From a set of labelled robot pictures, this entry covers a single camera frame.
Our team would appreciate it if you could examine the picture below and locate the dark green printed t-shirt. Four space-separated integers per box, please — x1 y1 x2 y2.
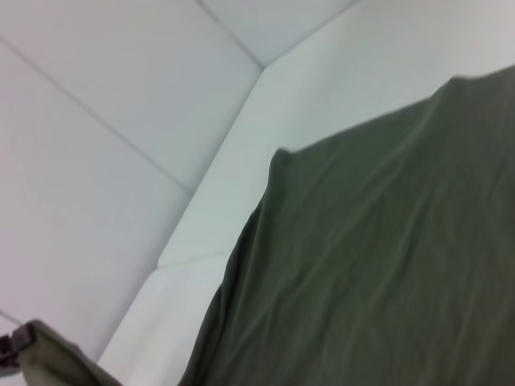
18 64 515 386

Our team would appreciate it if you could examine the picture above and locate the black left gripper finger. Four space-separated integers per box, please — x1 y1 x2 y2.
0 323 34 368

